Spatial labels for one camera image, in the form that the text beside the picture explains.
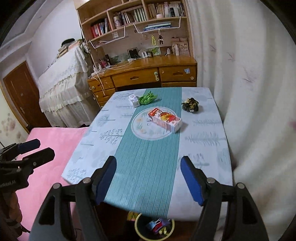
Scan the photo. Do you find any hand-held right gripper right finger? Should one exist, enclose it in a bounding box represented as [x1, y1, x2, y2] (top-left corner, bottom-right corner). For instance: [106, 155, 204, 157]
[180, 156, 270, 241]

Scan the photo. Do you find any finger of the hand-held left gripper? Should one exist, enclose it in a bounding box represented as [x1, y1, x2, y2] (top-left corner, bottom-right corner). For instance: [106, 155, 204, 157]
[23, 148, 55, 173]
[0, 138, 41, 161]

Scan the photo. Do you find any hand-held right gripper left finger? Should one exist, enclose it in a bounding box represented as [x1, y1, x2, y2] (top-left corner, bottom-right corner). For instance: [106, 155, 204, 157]
[30, 156, 117, 241]

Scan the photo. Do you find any round cream-rimmed trash bin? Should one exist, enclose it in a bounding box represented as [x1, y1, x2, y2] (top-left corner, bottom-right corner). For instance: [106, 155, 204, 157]
[134, 212, 176, 241]

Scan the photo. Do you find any red and white carton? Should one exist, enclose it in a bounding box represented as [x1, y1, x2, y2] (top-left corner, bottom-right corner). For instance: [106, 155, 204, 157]
[147, 107, 183, 133]

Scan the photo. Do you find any person's left forearm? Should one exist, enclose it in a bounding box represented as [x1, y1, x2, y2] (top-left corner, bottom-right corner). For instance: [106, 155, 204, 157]
[0, 189, 23, 234]

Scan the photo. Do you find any pink bed blanket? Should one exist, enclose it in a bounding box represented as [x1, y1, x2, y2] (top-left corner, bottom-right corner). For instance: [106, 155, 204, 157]
[14, 126, 93, 241]

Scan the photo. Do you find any blue tree-print tablecloth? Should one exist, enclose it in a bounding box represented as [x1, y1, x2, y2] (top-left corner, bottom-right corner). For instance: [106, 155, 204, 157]
[61, 87, 233, 219]

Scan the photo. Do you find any brown wooden door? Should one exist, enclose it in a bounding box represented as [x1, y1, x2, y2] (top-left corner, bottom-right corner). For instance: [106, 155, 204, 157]
[2, 61, 51, 133]

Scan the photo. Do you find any purple plastic bag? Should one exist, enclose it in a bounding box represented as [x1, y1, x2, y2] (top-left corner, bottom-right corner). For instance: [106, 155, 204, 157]
[159, 218, 173, 229]

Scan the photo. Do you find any blue and red wrapper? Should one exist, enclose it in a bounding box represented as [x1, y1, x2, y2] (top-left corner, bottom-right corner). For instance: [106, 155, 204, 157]
[145, 220, 162, 232]

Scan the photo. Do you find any white lace covered piano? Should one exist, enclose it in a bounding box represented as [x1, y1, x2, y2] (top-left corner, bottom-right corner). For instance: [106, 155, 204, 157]
[38, 45, 93, 128]

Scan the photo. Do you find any dark crumpled wrapper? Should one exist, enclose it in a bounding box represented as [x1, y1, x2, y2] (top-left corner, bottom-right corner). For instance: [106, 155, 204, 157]
[181, 97, 200, 113]

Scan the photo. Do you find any small white box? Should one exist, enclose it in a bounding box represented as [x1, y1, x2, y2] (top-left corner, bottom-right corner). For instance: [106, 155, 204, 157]
[128, 94, 140, 108]

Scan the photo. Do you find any green leafy vegetable toy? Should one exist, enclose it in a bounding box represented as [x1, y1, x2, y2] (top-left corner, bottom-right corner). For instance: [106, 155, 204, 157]
[138, 91, 159, 106]

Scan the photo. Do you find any white fringed curtain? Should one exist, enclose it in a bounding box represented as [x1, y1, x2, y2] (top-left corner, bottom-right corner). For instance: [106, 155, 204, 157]
[185, 0, 296, 241]

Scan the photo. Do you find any pile of books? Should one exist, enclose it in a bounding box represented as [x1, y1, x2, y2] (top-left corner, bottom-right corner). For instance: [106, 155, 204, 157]
[57, 40, 81, 58]

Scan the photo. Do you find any wooden desk with drawers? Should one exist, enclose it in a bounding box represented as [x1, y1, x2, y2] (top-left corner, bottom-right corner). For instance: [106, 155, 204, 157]
[87, 56, 198, 108]

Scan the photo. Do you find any beige printed paper bag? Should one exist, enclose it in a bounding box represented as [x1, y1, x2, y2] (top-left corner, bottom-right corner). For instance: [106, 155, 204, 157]
[171, 37, 190, 57]

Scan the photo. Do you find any row of red books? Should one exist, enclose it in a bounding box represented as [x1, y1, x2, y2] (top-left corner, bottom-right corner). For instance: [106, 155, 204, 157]
[91, 20, 111, 38]

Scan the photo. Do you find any wooden bookshelf hutch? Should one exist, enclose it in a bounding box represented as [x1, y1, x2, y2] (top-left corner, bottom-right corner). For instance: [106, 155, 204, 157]
[73, 0, 193, 67]

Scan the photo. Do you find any stack of flat books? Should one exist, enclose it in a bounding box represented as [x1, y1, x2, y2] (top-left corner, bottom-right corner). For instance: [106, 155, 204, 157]
[143, 22, 173, 32]

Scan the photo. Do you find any row of grey green books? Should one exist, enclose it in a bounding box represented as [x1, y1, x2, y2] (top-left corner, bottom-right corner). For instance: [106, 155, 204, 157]
[119, 7, 148, 25]

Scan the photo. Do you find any row of assorted books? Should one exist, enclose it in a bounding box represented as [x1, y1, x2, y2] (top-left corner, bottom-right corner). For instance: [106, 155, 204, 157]
[148, 1, 186, 19]

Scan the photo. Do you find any floral wall sticker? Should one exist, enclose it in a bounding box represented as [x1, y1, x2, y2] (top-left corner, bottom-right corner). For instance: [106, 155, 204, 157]
[0, 116, 16, 135]

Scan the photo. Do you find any white cable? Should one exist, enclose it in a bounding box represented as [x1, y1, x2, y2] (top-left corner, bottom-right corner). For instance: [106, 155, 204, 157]
[90, 62, 130, 98]

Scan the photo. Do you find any white wire shelf basket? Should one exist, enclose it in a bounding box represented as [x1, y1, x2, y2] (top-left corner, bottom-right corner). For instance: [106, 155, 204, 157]
[134, 16, 182, 35]
[89, 25, 129, 48]

